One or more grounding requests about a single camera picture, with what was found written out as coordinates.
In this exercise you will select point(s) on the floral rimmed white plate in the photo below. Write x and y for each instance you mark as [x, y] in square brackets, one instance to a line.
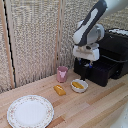
[30, 111]

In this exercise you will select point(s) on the yellow food piece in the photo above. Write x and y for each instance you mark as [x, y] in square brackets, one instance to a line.
[78, 85]

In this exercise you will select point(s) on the pink cup with print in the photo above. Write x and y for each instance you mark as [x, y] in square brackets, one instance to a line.
[62, 74]

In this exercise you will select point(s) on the white ceramic bowl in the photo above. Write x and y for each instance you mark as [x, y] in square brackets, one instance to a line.
[79, 89]

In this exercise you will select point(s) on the orange rectangular block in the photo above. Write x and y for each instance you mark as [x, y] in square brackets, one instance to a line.
[60, 90]

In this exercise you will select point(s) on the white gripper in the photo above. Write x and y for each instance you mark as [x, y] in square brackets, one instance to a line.
[86, 52]

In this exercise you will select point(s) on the black air fryer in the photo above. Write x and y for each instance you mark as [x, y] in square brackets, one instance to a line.
[111, 56]

